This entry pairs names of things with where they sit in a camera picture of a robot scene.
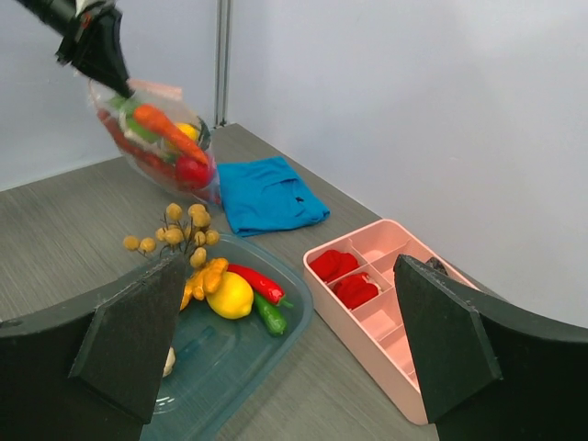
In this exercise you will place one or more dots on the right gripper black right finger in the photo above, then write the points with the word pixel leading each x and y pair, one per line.
pixel 487 369

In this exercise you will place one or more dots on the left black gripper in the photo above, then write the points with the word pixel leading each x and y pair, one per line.
pixel 91 38

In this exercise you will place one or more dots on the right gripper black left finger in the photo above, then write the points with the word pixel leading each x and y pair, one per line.
pixel 90 368

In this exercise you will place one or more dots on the orange toy carrot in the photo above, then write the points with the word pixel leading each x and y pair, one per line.
pixel 154 120

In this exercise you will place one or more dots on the clear zip top bag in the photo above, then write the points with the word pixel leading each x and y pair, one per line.
pixel 161 137

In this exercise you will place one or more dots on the red toy apple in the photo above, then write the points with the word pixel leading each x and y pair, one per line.
pixel 192 174

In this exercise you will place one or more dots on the yellow toy mango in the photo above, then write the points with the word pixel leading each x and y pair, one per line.
pixel 182 137

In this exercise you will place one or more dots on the white toy garlic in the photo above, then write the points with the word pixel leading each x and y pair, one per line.
pixel 169 362

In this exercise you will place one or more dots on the dark rolled sock left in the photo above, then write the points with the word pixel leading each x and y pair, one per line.
pixel 437 265

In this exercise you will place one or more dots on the teal plastic basket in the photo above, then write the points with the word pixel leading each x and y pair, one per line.
pixel 220 363

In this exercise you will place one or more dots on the orange toy fruit cluster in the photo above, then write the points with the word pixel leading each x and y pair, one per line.
pixel 204 281

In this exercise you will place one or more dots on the yellow toy lemon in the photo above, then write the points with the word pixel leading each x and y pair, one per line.
pixel 234 298

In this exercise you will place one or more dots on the red rolled sock right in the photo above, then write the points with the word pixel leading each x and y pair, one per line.
pixel 355 290

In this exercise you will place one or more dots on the red rolled sock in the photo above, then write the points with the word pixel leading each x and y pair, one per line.
pixel 355 290
pixel 333 264

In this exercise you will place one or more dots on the pink divided organizer box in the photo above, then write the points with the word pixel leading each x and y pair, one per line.
pixel 374 332

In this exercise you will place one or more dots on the brown longan bunch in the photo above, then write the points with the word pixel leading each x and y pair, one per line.
pixel 188 232

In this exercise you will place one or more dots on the green toy cucumber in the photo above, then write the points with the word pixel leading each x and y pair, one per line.
pixel 270 315

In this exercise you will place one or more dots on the red toy chili pepper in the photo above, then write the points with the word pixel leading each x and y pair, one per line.
pixel 266 287

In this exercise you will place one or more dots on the red rolled sock left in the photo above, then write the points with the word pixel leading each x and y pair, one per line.
pixel 333 264

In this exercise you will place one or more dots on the blue folded cloth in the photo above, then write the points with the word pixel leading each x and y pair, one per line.
pixel 267 196

